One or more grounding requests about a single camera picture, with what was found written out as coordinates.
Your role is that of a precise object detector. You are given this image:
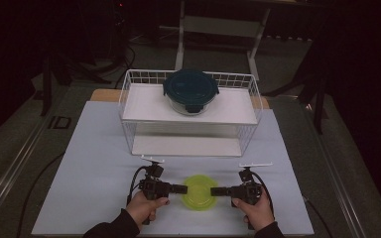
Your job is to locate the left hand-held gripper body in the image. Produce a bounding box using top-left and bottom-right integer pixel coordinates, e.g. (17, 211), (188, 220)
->
(138, 156), (173, 226)

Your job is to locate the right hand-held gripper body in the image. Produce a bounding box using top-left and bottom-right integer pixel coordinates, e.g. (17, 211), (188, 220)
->
(229, 161), (274, 231)

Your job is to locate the yellow-green plastic container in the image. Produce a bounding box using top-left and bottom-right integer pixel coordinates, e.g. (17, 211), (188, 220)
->
(181, 174), (219, 212)

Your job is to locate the white wire shelf rack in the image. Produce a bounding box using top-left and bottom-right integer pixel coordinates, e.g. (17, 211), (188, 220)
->
(118, 68), (264, 158)

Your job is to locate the container with dark teal lid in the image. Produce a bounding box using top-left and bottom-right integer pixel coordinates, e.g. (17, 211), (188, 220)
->
(162, 67), (220, 117)

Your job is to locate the person's left hand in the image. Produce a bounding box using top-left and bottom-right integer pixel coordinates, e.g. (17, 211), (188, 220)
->
(125, 190), (171, 231)

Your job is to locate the person's right hand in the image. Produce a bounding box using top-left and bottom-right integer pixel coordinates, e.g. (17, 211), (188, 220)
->
(231, 195), (276, 233)

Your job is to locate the pale table mat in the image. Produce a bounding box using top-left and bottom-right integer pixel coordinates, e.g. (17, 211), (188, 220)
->
(31, 100), (316, 237)

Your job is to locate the wooden table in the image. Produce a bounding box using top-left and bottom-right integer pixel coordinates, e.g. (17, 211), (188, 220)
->
(89, 88), (271, 110)

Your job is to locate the black floor socket plate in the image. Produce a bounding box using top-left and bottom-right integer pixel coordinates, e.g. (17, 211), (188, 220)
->
(47, 115), (72, 130)

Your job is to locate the black metal stand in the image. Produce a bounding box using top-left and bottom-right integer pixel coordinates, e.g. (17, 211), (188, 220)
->
(263, 49), (329, 135)
(39, 53), (55, 117)

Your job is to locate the right hand-held gripper cable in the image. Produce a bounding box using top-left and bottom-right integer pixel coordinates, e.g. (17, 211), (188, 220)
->
(251, 171), (276, 220)

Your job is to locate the hand-held gripper cable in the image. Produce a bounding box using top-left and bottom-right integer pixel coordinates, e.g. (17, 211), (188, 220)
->
(251, 171), (276, 220)
(126, 166), (148, 206)

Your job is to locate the left hand-held gripper cable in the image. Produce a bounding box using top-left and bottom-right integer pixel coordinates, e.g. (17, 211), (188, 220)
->
(126, 166), (148, 206)

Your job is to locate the metal floor rail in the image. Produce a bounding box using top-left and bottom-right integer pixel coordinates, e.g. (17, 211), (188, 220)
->
(0, 112), (53, 226)
(299, 102), (369, 238)

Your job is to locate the black floor cable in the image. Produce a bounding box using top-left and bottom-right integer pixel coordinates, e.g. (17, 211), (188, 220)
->
(15, 150), (67, 238)

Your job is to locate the bundle of black cables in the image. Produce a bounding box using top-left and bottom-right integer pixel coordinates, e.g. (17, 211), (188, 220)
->
(87, 44), (137, 89)

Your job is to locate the white metal desk frame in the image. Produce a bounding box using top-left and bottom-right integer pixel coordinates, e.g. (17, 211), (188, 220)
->
(174, 0), (272, 82)

